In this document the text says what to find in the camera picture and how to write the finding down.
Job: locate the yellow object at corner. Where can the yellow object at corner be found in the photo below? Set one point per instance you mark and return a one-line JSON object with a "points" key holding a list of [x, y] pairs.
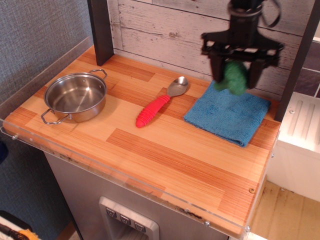
{"points": [[29, 234]]}

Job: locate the silver dispenser button panel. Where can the silver dispenser button panel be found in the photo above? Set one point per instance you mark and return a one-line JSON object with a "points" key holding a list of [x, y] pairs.
{"points": [[122, 223]]}

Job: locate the red handled metal spoon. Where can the red handled metal spoon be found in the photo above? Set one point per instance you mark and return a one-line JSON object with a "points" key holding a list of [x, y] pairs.
{"points": [[176, 88]]}

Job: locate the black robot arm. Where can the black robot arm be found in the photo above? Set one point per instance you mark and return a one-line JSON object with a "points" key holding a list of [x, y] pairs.
{"points": [[246, 3]]}

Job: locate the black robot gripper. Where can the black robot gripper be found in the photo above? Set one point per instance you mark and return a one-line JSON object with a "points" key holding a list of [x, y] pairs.
{"points": [[243, 42]]}

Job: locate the dark shelf post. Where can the dark shelf post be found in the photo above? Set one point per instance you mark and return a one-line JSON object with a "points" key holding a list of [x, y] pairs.
{"points": [[302, 52], [101, 30]]}

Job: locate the small steel pot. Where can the small steel pot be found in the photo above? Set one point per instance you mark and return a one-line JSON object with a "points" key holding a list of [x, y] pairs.
{"points": [[75, 97]]}

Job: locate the blue folded cloth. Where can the blue folded cloth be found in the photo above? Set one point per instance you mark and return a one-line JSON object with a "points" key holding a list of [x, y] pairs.
{"points": [[234, 118]]}

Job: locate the white toy sink unit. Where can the white toy sink unit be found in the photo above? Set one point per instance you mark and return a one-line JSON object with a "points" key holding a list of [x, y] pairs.
{"points": [[295, 160]]}

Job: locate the dark right shelf post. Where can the dark right shelf post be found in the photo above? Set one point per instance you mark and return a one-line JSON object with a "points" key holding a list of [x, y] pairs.
{"points": [[302, 52]]}

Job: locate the grey toy fridge cabinet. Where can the grey toy fridge cabinet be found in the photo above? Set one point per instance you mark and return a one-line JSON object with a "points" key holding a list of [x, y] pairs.
{"points": [[82, 190]]}

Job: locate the green toy broccoli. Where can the green toy broccoli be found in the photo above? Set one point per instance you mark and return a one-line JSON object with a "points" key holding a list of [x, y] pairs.
{"points": [[234, 79]]}

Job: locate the clear acrylic edge guard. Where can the clear acrylic edge guard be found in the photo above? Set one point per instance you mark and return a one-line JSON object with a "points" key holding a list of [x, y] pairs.
{"points": [[187, 169]]}

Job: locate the dark left shelf post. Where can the dark left shelf post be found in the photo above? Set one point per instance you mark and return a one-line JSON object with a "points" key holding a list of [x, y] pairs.
{"points": [[101, 30]]}

